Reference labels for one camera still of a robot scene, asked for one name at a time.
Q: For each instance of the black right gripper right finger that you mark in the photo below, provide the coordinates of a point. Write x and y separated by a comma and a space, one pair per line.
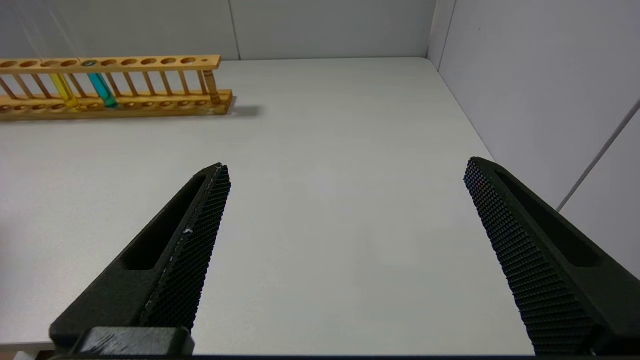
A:
540, 260

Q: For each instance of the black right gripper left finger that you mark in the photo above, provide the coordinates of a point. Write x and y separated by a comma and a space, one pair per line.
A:
165, 280

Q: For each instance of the test tube with blue-green liquid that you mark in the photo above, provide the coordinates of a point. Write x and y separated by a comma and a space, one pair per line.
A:
102, 90

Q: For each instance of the test tube with yellow liquid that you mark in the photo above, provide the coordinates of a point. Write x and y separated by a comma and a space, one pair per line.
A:
64, 91

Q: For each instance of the wooden test tube rack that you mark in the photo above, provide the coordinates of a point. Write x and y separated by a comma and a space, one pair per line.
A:
210, 61

